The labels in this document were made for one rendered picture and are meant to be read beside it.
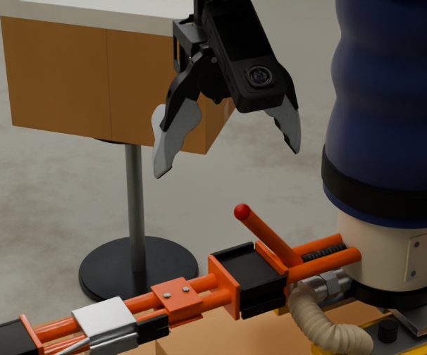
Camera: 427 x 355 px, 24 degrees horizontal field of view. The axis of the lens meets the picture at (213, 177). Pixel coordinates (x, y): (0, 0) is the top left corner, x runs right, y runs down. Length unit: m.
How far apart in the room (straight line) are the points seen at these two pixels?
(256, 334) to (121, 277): 1.71
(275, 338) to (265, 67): 0.87
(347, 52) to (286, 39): 3.84
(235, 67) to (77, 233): 2.81
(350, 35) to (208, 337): 0.61
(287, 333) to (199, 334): 0.15
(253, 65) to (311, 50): 4.18
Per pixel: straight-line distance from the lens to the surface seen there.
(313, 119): 4.43
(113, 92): 2.88
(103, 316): 1.36
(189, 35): 0.98
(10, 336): 1.33
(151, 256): 3.49
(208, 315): 2.40
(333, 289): 1.52
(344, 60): 1.37
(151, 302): 1.39
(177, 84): 0.96
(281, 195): 3.88
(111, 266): 3.45
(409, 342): 1.52
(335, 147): 1.42
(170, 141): 0.98
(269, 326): 1.74
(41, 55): 2.93
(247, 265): 1.44
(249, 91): 0.89
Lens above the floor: 2.04
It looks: 31 degrees down
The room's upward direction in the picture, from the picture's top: straight up
